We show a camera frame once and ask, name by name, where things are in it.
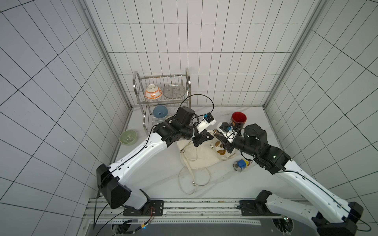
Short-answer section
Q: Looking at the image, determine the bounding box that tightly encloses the blue bowl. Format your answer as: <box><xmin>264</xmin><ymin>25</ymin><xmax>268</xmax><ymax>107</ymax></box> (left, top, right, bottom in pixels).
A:
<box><xmin>153</xmin><ymin>105</ymin><xmax>168</xmax><ymax>119</ymax></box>

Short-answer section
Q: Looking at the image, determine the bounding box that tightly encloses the yellow blue plush keychain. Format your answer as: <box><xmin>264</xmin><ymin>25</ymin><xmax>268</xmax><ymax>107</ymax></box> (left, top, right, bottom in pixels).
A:
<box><xmin>233</xmin><ymin>159</ymin><xmax>251</xmax><ymax>172</ymax></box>

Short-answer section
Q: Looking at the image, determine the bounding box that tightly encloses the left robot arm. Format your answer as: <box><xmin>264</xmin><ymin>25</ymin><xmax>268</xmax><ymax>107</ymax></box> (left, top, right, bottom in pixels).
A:
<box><xmin>96</xmin><ymin>106</ymin><xmax>216</xmax><ymax>209</ymax></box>

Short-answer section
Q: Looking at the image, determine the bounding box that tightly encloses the brown white plush keychain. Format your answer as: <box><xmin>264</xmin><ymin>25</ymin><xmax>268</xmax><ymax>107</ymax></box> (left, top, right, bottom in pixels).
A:
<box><xmin>213</xmin><ymin>141</ymin><xmax>226</xmax><ymax>155</ymax></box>

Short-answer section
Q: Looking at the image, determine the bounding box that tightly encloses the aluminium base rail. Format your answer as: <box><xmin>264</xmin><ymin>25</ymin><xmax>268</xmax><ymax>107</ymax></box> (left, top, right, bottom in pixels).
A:
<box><xmin>82</xmin><ymin>198</ymin><xmax>320</xmax><ymax>226</ymax></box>

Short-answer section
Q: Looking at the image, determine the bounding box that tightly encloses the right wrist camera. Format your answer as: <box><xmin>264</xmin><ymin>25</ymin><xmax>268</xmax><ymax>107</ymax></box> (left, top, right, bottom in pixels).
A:
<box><xmin>217</xmin><ymin>122</ymin><xmax>237</xmax><ymax>144</ymax></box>

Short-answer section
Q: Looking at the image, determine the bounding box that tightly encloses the metal two-tier dish rack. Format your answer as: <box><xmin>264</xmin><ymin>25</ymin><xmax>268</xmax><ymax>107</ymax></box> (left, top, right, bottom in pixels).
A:
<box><xmin>132</xmin><ymin>68</ymin><xmax>192</xmax><ymax>133</ymax></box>

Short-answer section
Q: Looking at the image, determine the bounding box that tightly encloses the clear glass plate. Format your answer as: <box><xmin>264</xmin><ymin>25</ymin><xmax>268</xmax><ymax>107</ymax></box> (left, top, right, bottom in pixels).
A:
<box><xmin>162</xmin><ymin>84</ymin><xmax>186</xmax><ymax>99</ymax></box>

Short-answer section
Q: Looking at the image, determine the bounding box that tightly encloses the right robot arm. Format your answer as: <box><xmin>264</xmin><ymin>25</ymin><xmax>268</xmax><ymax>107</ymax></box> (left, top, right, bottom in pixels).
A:
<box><xmin>214</xmin><ymin>123</ymin><xmax>364</xmax><ymax>236</ymax></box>

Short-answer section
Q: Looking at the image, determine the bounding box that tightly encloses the pale green bowl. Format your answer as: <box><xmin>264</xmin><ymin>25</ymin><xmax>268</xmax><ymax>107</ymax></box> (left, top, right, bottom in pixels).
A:
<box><xmin>119</xmin><ymin>129</ymin><xmax>138</xmax><ymax>146</ymax></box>

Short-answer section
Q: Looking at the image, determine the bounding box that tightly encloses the orange white patterned bowl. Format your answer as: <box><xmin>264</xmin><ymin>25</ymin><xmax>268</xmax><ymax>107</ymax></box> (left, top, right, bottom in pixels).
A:
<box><xmin>144</xmin><ymin>84</ymin><xmax>162</xmax><ymax>100</ymax></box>

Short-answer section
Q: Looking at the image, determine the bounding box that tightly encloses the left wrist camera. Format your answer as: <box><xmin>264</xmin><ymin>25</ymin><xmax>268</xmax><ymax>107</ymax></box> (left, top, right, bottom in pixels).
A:
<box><xmin>197</xmin><ymin>113</ymin><xmax>216</xmax><ymax>133</ymax></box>

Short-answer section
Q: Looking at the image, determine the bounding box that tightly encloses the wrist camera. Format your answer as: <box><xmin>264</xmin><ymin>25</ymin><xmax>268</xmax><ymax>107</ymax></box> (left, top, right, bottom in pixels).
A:
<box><xmin>217</xmin><ymin>122</ymin><xmax>237</xmax><ymax>144</ymax></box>
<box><xmin>197</xmin><ymin>113</ymin><xmax>216</xmax><ymax>133</ymax></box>

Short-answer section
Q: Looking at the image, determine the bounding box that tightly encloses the cream canvas shoulder bag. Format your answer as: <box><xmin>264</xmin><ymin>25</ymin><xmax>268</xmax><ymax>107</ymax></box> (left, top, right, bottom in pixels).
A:
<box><xmin>176</xmin><ymin>129</ymin><xmax>237</xmax><ymax>195</ymax></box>

